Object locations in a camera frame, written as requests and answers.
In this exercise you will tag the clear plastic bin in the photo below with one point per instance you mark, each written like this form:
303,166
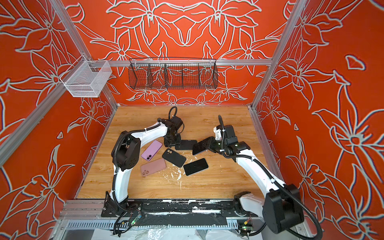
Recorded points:
86,79

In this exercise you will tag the white cable duct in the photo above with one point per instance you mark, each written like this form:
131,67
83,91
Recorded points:
108,225

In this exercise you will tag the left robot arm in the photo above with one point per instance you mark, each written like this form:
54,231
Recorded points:
125,156

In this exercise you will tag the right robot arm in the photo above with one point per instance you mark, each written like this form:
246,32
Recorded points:
282,208

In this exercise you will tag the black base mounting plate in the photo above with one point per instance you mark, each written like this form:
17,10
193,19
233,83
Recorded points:
220,207

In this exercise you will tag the pink phone case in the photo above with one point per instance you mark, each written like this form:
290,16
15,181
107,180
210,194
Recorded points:
153,167

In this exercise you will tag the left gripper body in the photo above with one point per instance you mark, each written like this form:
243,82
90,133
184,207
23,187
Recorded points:
174,140

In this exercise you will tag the dark phone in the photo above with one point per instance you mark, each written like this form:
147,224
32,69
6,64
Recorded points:
201,146

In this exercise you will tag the purple phone case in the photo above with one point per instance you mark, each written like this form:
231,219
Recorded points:
151,150

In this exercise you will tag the black phone case with camera hole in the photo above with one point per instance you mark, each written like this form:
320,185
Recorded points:
174,158

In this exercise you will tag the black wire basket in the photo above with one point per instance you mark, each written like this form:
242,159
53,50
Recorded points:
173,74

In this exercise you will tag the black phone lower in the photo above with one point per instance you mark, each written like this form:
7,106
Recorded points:
196,167

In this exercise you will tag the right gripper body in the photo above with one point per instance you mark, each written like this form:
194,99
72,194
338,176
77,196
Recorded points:
215,145

